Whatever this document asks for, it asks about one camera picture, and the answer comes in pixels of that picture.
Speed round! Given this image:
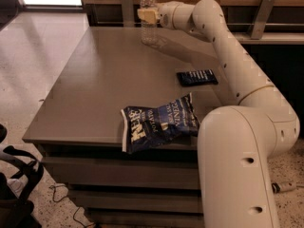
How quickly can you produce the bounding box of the black chair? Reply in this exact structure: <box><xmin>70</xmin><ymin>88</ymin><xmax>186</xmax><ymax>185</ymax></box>
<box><xmin>0</xmin><ymin>123</ymin><xmax>45</xmax><ymax>228</ymax></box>

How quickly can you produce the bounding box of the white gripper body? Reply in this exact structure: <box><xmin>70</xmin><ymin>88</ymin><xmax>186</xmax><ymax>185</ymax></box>
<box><xmin>158</xmin><ymin>1</ymin><xmax>194</xmax><ymax>29</ymax></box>

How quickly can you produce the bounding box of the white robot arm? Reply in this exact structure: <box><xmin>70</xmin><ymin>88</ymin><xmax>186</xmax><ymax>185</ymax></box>
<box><xmin>138</xmin><ymin>0</ymin><xmax>300</xmax><ymax>228</ymax></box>

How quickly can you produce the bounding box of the blue potato chips bag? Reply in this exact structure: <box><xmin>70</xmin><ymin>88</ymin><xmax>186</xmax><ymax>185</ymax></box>
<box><xmin>121</xmin><ymin>93</ymin><xmax>200</xmax><ymax>154</ymax></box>

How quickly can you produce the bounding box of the metal bracket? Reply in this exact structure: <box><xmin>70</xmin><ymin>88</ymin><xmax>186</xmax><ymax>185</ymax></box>
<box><xmin>121</xmin><ymin>0</ymin><xmax>135</xmax><ymax>28</ymax></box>
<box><xmin>250</xmin><ymin>0</ymin><xmax>276</xmax><ymax>40</ymax></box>

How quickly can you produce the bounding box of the white power strip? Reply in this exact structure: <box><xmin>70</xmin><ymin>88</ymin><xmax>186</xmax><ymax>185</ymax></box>
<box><xmin>272</xmin><ymin>181</ymin><xmax>296</xmax><ymax>194</ymax></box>

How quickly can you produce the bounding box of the clear plastic water bottle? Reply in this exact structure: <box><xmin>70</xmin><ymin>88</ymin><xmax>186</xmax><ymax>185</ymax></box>
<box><xmin>140</xmin><ymin>0</ymin><xmax>158</xmax><ymax>45</ymax></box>

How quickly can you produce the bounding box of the thin black floor cable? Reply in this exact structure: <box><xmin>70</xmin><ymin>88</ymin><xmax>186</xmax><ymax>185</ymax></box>
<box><xmin>47</xmin><ymin>182</ymin><xmax>96</xmax><ymax>228</ymax></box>

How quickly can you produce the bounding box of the right metal bracket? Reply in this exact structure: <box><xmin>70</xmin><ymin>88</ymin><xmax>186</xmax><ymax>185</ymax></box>
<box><xmin>250</xmin><ymin>0</ymin><xmax>276</xmax><ymax>40</ymax></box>

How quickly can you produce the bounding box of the grey drawer cabinet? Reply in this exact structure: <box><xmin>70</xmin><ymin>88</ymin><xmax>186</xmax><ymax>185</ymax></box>
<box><xmin>23</xmin><ymin>28</ymin><xmax>233</xmax><ymax>228</ymax></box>

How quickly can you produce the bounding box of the small dark blue snack packet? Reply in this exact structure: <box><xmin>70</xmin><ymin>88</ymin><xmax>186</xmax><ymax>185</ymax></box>
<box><xmin>177</xmin><ymin>69</ymin><xmax>218</xmax><ymax>86</ymax></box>

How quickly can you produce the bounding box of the left metal bracket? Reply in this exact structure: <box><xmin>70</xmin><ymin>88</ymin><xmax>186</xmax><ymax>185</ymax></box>
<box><xmin>121</xmin><ymin>0</ymin><xmax>135</xmax><ymax>28</ymax></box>

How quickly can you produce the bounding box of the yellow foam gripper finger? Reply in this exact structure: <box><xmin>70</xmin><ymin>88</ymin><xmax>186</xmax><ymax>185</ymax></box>
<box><xmin>137</xmin><ymin>8</ymin><xmax>159</xmax><ymax>25</ymax></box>

